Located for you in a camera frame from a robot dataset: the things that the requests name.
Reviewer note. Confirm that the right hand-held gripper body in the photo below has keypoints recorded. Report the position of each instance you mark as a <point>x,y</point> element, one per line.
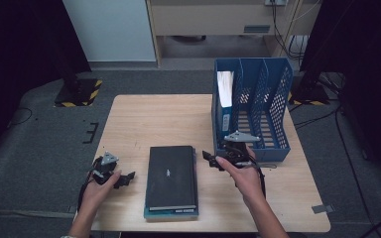
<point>234,150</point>

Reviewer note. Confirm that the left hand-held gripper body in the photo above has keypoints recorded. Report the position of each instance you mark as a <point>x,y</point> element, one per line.
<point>101,171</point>

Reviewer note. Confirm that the black book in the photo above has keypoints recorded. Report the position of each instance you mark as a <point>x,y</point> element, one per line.
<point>170,185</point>

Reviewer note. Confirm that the blue plastic file rack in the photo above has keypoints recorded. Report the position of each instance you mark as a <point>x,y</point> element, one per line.
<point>278,155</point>

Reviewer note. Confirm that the teal illustrated book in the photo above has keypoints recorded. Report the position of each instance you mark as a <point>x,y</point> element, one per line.
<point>165,215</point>

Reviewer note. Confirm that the bright blue book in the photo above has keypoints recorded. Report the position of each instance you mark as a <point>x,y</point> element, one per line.
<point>225,89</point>

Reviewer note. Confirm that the person's left hand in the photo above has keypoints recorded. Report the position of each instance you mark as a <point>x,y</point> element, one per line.
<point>96,196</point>

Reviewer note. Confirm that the person's right hand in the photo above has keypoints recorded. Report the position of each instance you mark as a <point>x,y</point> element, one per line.
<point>248,181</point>

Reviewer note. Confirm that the grey tape piece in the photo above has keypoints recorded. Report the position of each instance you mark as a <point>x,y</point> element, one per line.
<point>322,209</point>

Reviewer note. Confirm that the grey cabinet label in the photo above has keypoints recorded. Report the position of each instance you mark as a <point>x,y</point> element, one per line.
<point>257,29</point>

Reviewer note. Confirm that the beige wooden cabinet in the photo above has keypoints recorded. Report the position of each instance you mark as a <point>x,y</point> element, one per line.
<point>195,20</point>

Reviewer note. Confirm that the white panel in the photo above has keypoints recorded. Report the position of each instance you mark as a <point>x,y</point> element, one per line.
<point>112,29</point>

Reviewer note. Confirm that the white power strip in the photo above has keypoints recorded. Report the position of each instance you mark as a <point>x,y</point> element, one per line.
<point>275,2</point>

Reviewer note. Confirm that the black curtain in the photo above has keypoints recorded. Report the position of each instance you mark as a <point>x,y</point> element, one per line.
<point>20,39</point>
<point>370,49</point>

